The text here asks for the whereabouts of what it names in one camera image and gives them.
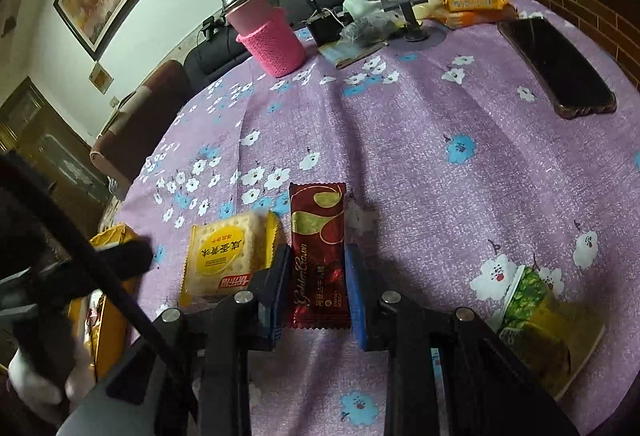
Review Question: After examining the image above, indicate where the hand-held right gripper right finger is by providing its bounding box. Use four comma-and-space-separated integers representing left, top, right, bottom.
345, 245, 581, 436

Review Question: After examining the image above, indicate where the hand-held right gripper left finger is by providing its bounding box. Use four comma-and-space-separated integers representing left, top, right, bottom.
60, 243, 293, 436

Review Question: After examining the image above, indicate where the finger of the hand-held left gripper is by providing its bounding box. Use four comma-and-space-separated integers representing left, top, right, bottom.
92, 239, 154, 283

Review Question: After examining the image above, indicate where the dark red gold candy packet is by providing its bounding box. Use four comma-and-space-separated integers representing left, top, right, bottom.
287, 181, 353, 329

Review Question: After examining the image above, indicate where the yellow cracker packet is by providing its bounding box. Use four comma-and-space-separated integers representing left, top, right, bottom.
179, 209, 281, 309

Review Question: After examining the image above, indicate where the green yellow snack packet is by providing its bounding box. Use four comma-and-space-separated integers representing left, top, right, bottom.
497, 265, 572, 384

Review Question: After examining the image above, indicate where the person's left hand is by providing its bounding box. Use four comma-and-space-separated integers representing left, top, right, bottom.
7, 346, 96, 419

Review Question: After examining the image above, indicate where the brown chair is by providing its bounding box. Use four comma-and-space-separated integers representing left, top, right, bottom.
90, 59, 193, 187

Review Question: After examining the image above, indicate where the dark wooden cabinet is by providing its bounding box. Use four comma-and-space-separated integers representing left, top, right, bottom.
0, 76, 118, 237

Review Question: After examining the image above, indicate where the black sofa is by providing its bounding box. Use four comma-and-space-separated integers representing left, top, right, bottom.
182, 0, 471, 90

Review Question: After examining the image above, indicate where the flat grey card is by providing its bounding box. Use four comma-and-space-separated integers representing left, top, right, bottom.
317, 39, 388, 70

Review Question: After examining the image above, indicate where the black device on sofa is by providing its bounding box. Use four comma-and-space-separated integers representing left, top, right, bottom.
201, 16, 226, 42

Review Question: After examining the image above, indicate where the pink knit-sleeved thermos bottle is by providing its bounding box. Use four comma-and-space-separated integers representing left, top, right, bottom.
216, 0, 307, 78

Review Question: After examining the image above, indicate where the grey mesh bag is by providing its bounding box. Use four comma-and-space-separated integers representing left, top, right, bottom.
340, 14, 396, 42

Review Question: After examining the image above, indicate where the black box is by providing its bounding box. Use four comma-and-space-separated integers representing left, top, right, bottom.
307, 9, 346, 44

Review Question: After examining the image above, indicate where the cream plastic wrapper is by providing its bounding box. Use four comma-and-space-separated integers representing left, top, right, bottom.
412, 0, 448, 20

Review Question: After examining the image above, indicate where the orange cracker packet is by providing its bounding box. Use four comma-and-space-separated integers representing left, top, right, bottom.
432, 6, 521, 30
442, 0, 511, 13

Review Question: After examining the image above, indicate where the black smartphone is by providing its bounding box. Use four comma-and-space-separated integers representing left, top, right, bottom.
497, 16, 617, 119

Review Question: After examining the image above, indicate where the black cable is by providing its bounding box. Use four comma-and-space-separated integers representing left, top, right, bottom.
0, 149, 198, 427

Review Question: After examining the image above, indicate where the small wall plaque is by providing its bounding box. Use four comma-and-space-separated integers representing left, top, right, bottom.
89, 64, 115, 94

